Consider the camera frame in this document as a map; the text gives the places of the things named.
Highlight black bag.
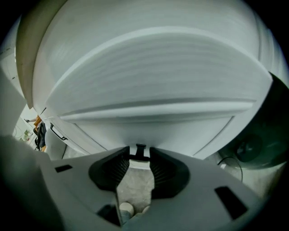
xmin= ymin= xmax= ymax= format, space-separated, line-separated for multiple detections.
xmin=33 ymin=125 xmax=47 ymax=149

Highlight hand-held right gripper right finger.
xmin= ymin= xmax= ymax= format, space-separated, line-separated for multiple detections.
xmin=126 ymin=146 xmax=265 ymax=231

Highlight freestanding white bathtub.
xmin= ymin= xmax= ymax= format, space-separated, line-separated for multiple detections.
xmin=218 ymin=71 xmax=289 ymax=170

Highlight white ceramic sink basin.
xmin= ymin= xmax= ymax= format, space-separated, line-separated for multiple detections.
xmin=46 ymin=26 xmax=274 ymax=118

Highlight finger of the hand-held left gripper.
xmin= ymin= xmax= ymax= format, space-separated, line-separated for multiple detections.
xmin=0 ymin=134 xmax=61 ymax=226

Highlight white vanity cabinet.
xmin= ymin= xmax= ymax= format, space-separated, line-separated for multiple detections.
xmin=42 ymin=98 xmax=257 ymax=164

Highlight person's legs in jeans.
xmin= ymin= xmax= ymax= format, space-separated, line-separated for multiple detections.
xmin=121 ymin=211 xmax=136 ymax=226

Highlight white cabinet door black handle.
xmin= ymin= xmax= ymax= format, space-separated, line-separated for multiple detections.
xmin=46 ymin=117 xmax=107 ymax=157

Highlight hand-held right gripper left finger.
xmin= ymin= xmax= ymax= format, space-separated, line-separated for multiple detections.
xmin=40 ymin=145 xmax=131 ymax=231

